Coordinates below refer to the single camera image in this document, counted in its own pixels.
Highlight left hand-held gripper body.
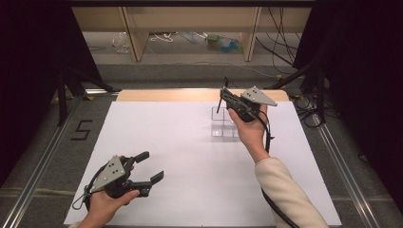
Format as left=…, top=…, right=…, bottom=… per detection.
left=90, top=155, right=153, bottom=200

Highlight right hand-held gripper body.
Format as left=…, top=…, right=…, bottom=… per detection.
left=226, top=85, right=278, bottom=124

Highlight clear plastic organizer box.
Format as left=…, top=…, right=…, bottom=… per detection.
left=210, top=106, right=240, bottom=139

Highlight person's left hand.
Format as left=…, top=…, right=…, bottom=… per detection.
left=77, top=155, right=141, bottom=228

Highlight person's right hand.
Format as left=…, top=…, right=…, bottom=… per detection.
left=227, top=104, right=271, bottom=164

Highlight white table mat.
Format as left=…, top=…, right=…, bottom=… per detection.
left=63, top=101, right=343, bottom=228

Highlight colourful plastic packaging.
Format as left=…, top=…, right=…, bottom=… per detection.
left=204, top=33, right=244, bottom=54

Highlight light wooden table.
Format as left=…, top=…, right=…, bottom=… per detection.
left=115, top=88, right=290, bottom=103

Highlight black metal stand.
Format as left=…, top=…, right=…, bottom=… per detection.
left=56, top=66, right=122, bottom=127
left=263, top=60, right=328, bottom=125

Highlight light wooden shelf unit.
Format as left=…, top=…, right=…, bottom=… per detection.
left=71, top=6, right=314, bottom=63

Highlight dark curtain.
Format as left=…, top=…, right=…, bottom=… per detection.
left=0, top=0, right=104, bottom=188
left=293, top=0, right=403, bottom=210

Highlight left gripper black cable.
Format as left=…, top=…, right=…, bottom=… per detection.
left=71, top=161, right=110, bottom=211

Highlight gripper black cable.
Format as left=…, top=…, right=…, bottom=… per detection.
left=255, top=109, right=300, bottom=228
left=71, top=161, right=110, bottom=211

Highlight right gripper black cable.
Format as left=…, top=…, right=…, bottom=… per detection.
left=255, top=109, right=300, bottom=228

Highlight black floor cable bundle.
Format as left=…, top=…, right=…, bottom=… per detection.
left=290, top=94, right=325, bottom=129

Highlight black hanging cables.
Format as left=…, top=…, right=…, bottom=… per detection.
left=255, top=7, right=302, bottom=76

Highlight aluminium floor rail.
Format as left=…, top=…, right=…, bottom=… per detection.
left=0, top=96, right=84, bottom=228
left=311, top=113, right=382, bottom=228

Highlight white coiled cord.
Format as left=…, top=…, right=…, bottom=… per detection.
left=148, top=31, right=179, bottom=43

